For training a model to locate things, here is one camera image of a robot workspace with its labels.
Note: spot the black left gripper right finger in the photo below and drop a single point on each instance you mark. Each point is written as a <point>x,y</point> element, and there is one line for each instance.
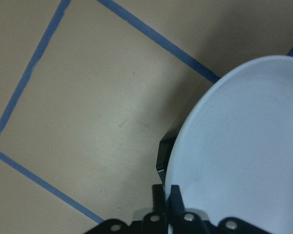
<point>176,204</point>

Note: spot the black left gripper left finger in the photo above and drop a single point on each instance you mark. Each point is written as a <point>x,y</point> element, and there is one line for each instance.
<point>159,199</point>

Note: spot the blue plate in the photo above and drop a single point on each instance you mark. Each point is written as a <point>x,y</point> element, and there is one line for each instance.
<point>233,155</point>

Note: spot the black plate rack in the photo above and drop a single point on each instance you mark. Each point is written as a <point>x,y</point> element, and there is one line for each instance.
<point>164,151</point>

